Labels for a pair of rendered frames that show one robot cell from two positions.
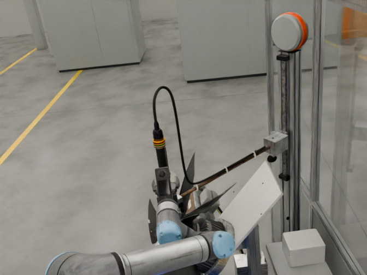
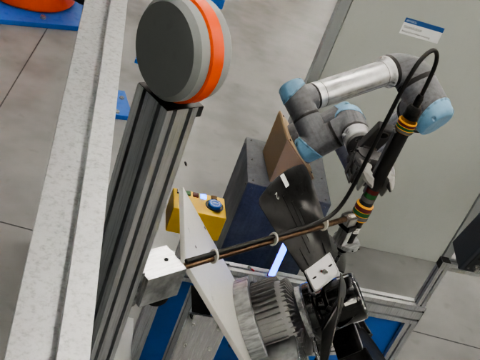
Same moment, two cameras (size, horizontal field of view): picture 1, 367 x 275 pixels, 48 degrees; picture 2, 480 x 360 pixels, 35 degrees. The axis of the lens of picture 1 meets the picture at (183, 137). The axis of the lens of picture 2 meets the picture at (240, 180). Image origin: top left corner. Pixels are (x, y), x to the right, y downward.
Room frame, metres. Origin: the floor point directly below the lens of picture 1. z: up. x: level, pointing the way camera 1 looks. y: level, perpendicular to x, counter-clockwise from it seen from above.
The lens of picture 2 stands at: (2.74, -0.64, 2.35)
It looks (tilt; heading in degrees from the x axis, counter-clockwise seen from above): 32 degrees down; 164
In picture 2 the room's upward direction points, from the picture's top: 22 degrees clockwise
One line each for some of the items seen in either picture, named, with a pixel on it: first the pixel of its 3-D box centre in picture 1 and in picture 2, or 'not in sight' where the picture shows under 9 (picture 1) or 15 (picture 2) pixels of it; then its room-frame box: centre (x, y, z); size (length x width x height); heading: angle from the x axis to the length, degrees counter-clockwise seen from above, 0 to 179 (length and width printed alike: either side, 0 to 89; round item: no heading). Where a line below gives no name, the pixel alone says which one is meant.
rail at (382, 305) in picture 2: not in sight; (295, 288); (0.93, 0.18, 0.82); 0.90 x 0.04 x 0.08; 90
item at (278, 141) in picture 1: (276, 143); (150, 276); (1.66, -0.42, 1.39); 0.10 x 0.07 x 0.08; 125
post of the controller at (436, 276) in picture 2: not in sight; (432, 281); (0.93, 0.61, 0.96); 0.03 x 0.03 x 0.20; 0
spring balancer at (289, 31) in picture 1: (289, 31); (182, 48); (1.71, -0.50, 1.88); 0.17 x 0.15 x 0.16; 0
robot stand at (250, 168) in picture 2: not in sight; (242, 272); (0.52, 0.15, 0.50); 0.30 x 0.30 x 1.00; 86
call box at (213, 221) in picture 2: not in sight; (194, 216); (0.94, -0.21, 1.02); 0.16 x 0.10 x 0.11; 90
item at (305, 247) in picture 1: (302, 245); not in sight; (1.49, -0.49, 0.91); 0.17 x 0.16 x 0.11; 90
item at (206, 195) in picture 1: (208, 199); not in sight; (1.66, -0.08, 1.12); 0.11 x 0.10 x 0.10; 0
